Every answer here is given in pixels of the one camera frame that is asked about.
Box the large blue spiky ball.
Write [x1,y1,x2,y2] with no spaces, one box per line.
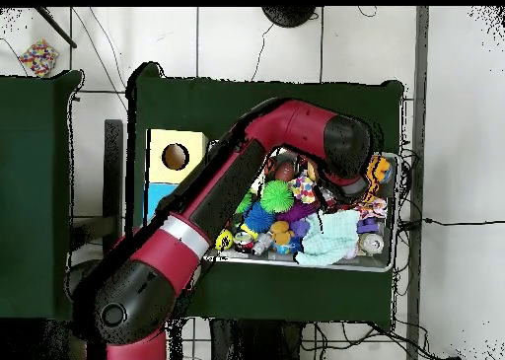
[243,200,277,235]

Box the brown toy football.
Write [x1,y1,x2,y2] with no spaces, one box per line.
[273,161,297,183]

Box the green furry googly-eyed toy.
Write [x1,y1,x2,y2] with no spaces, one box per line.
[259,180,297,215]

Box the black rod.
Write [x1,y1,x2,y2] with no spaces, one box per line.
[35,7,78,49]

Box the dark green side table cloth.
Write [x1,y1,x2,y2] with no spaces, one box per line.
[0,70,87,324]

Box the grey metal strip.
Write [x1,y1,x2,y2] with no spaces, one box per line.
[405,6,431,360]

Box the black round base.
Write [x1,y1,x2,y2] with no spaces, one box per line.
[261,6,317,29]

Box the wooden box with three holes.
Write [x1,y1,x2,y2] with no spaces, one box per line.
[144,128,211,226]

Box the mint green cloth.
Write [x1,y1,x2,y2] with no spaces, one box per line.
[295,209,363,266]

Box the orange toy brick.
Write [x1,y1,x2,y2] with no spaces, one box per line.
[366,156,394,186]

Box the yellow smiley ball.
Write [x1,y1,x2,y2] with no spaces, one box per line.
[214,229,236,252]

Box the clear mesh bin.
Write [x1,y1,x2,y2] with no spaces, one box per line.
[203,142,399,274]

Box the colourful patterned cloth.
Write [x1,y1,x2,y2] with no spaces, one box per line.
[290,174,319,205]

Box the colourful patterned packet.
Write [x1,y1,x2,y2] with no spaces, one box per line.
[17,39,60,79]

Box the crushed silver can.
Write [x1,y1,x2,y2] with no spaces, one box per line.
[358,233,386,256]

